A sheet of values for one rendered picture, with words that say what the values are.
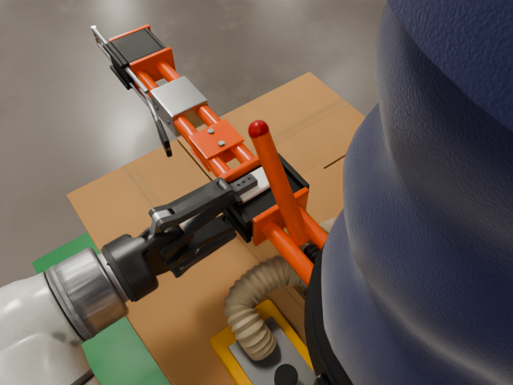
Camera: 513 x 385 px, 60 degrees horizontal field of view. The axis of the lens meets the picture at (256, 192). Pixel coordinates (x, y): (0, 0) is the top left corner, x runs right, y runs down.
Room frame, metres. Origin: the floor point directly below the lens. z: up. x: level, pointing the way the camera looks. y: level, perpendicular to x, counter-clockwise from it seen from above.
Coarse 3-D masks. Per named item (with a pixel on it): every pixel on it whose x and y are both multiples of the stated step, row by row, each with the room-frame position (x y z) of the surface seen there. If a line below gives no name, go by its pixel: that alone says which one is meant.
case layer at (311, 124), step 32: (288, 96) 1.24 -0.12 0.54; (320, 96) 1.24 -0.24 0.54; (288, 128) 1.08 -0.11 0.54; (320, 128) 1.08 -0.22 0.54; (352, 128) 1.08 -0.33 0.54; (160, 160) 0.93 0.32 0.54; (192, 160) 0.93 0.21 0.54; (288, 160) 0.93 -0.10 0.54; (320, 160) 0.93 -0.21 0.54; (96, 192) 0.80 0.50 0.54; (128, 192) 0.80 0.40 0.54; (160, 192) 0.80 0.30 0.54; (96, 224) 0.69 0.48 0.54; (128, 224) 0.69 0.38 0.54
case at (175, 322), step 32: (320, 192) 0.43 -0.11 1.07; (224, 256) 0.31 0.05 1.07; (256, 256) 0.31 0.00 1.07; (160, 288) 0.26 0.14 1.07; (192, 288) 0.26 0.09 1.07; (224, 288) 0.26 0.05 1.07; (288, 288) 0.26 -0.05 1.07; (128, 320) 0.21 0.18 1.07; (160, 320) 0.21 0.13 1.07; (192, 320) 0.21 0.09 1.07; (224, 320) 0.21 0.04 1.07; (288, 320) 0.21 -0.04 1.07; (160, 352) 0.17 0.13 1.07; (192, 352) 0.17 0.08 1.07; (192, 384) 0.13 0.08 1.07; (224, 384) 0.13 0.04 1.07
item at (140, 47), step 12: (120, 36) 0.64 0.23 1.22; (132, 36) 0.64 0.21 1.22; (144, 36) 0.64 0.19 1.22; (120, 48) 0.61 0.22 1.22; (132, 48) 0.61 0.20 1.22; (144, 48) 0.61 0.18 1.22; (156, 48) 0.61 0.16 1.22; (168, 48) 0.61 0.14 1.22; (132, 60) 0.58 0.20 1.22; (144, 60) 0.58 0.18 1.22; (156, 60) 0.59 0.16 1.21; (168, 60) 0.60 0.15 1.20; (156, 72) 0.59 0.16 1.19
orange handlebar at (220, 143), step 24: (144, 72) 0.57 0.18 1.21; (168, 72) 0.57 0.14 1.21; (216, 120) 0.46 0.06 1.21; (192, 144) 0.42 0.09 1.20; (216, 144) 0.41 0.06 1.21; (240, 144) 0.41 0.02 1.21; (216, 168) 0.37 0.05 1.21; (288, 240) 0.26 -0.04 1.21; (312, 240) 0.26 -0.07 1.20; (312, 264) 0.23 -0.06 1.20
